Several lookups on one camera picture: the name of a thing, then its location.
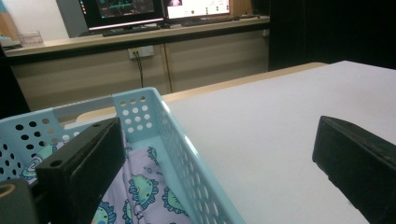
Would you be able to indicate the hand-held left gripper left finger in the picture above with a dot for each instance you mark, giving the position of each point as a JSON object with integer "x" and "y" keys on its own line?
{"x": 81, "y": 171}

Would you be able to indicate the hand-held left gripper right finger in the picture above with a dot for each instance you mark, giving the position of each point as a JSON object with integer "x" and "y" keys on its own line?
{"x": 364, "y": 165}

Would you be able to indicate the purple seahorse print cloth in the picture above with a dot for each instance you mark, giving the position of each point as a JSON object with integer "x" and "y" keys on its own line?
{"x": 146, "y": 189}

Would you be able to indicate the light blue plastic basket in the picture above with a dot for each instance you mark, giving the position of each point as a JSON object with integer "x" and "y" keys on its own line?
{"x": 174, "y": 146}

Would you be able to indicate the beige cabinet counter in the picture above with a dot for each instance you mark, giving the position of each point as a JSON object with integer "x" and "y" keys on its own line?
{"x": 77, "y": 77}

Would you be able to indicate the white table sheet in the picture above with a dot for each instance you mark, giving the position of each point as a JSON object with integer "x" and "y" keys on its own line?
{"x": 264, "y": 130}

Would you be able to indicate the black curtain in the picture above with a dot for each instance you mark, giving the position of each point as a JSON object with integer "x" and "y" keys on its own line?
{"x": 327, "y": 31}

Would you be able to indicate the clear plastic container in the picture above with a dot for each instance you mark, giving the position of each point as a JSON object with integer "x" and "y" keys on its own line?
{"x": 31, "y": 38}

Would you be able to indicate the black keyboard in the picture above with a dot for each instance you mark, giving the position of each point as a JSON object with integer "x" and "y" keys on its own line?
{"x": 130, "y": 30}
{"x": 208, "y": 21}

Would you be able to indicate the wooden table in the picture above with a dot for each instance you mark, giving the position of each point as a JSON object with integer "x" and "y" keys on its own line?
{"x": 218, "y": 87}

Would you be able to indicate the dark screen monitor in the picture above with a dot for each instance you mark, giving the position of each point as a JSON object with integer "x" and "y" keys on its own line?
{"x": 121, "y": 11}

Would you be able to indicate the bright screen monitor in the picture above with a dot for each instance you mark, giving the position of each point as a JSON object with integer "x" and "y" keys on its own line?
{"x": 199, "y": 6}

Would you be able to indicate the white wall socket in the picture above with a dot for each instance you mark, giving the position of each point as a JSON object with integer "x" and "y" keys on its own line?
{"x": 141, "y": 52}

